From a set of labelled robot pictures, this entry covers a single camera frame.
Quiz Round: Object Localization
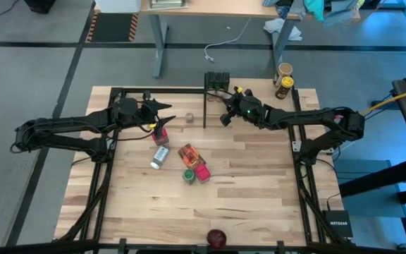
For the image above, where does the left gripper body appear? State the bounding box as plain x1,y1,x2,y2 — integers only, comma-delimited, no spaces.
135,99,161,131

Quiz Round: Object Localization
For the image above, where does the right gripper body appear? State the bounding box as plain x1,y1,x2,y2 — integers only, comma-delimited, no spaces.
232,95,266,125

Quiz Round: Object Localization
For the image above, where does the smoked paprika tin red lid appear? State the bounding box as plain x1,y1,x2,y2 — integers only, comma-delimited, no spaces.
152,126,171,147
192,164,211,184

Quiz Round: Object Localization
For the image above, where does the white-lidded seasoning jar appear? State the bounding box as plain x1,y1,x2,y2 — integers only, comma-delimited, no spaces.
149,145,171,171

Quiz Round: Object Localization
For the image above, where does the orange taco seasoning packet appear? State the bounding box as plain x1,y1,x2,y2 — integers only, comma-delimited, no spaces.
177,143,207,169

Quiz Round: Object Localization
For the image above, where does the green-lidded glass herb jar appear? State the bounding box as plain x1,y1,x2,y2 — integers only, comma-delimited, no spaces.
182,168,197,186

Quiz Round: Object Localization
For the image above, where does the dark jar yellow lid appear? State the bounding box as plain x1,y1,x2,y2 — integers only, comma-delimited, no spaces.
275,75,295,100

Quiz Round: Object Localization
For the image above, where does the brown jar tan lid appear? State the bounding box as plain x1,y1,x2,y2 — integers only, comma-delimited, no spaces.
273,62,294,85

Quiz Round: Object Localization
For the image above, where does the white cloth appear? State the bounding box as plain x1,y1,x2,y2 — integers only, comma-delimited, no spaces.
262,18,303,42

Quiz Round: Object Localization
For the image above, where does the black hazard-striped mat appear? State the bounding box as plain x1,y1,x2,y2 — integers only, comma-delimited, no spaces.
85,13,140,44

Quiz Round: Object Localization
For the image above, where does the wooden background desk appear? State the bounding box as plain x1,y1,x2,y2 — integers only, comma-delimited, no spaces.
141,0,362,79

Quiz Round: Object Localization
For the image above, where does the stack of papers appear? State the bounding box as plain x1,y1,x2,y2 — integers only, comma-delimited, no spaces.
149,0,190,11

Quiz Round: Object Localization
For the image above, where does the dark plaid cloth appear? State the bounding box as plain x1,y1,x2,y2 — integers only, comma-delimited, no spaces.
275,3,294,20

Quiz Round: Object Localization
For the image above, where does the dark red apple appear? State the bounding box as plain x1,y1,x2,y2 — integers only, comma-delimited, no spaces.
206,229,228,249

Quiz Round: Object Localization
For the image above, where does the teal cloth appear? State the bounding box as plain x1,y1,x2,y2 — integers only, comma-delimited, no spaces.
303,0,335,23

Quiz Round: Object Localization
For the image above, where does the blue denim garment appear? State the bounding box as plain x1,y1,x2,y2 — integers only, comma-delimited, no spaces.
324,0,362,28

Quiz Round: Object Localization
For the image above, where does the black box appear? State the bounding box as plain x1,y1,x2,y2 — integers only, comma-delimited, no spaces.
24,0,56,14

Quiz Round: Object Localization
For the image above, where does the black aluminium rig frame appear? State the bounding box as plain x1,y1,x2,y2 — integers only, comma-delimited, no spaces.
53,86,355,254

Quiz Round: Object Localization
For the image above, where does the white floor cable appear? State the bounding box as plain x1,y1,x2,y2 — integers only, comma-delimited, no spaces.
204,17,252,64

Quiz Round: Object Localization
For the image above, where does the black Netgear network switch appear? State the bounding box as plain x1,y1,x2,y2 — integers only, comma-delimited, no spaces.
321,210,355,238

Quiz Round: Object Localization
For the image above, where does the yellow cable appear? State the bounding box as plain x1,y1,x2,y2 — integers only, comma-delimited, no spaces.
359,83,406,116

